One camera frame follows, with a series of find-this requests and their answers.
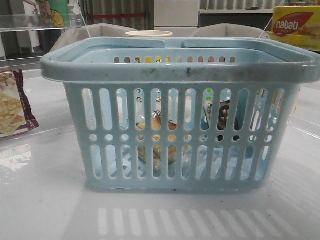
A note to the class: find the light blue plastic basket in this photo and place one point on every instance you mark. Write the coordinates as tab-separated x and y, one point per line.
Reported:
137	105

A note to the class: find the white cabinet in background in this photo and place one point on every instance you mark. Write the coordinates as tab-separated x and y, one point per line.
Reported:
176	13

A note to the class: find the beige right chair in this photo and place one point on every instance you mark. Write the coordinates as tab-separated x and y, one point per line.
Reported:
230	30

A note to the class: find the beige chair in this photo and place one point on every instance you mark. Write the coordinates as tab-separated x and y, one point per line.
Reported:
73	35
230	30

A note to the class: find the beige left chair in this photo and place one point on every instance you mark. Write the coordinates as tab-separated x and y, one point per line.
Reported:
73	35

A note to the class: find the maroon cracker package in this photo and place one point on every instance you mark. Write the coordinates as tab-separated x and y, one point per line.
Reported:
16	115

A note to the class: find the green yellow cartoon box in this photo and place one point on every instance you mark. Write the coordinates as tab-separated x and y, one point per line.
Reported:
54	13

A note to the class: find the clear acrylic left shelf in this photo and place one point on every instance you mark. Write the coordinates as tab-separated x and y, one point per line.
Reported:
31	24

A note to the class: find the yellow nabati wafer box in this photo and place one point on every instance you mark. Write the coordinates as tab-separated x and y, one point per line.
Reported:
297	26

